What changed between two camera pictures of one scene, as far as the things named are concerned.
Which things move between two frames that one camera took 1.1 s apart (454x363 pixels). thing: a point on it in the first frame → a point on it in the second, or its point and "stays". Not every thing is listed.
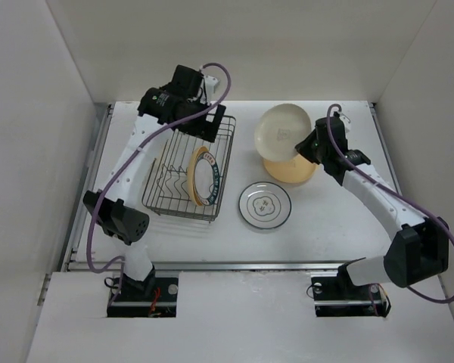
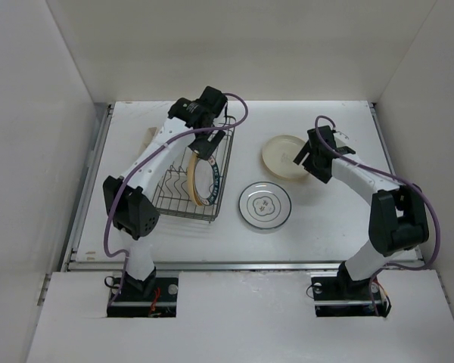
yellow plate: (192, 160) stays
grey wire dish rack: (166, 190) stays
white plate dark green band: (206, 178) stays
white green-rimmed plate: (265, 205) stays
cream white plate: (279, 129) → (278, 153)
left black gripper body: (199, 127) → (203, 147)
